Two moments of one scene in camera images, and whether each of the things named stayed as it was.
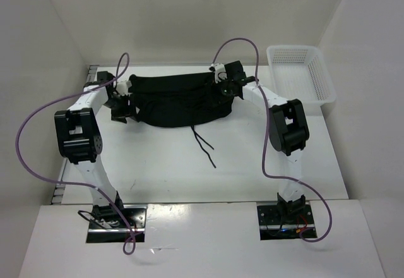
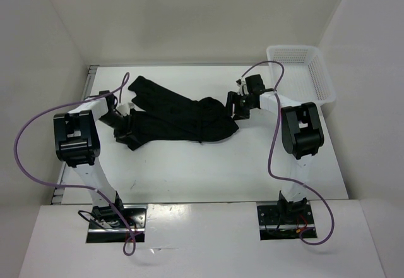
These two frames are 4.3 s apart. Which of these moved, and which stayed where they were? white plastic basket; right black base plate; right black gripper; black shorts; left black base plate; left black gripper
Moved: left black gripper; right black gripper; black shorts
Stayed: white plastic basket; left black base plate; right black base plate
